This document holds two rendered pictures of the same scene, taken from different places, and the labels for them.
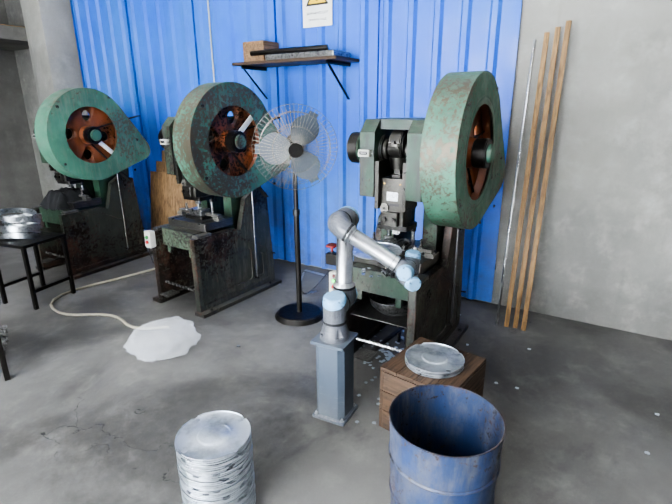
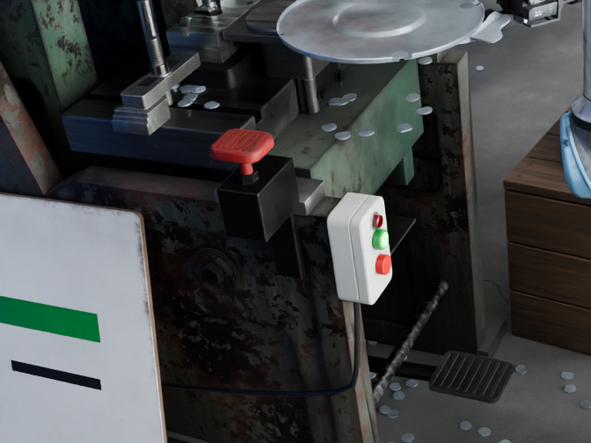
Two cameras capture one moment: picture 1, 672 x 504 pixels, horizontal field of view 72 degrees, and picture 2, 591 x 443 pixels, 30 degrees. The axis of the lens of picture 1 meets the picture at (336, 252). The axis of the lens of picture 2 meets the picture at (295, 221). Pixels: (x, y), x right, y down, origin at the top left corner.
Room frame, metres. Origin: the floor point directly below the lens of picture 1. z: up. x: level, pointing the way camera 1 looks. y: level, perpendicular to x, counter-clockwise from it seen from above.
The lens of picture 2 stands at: (2.70, 1.23, 1.36)
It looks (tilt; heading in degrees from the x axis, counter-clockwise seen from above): 31 degrees down; 270
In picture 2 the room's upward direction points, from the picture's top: 10 degrees counter-clockwise
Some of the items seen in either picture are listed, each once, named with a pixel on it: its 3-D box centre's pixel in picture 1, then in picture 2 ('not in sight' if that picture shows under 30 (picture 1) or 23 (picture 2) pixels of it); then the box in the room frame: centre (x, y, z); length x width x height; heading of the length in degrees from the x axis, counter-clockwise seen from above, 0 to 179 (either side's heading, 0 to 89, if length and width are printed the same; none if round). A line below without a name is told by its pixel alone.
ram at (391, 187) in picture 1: (395, 199); not in sight; (2.74, -0.35, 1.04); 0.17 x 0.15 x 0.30; 148
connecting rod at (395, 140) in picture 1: (399, 159); not in sight; (2.77, -0.38, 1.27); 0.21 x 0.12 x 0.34; 148
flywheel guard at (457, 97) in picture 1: (462, 150); not in sight; (2.68, -0.72, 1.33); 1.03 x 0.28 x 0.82; 148
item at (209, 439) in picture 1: (213, 434); not in sight; (1.54, 0.49, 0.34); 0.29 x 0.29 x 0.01
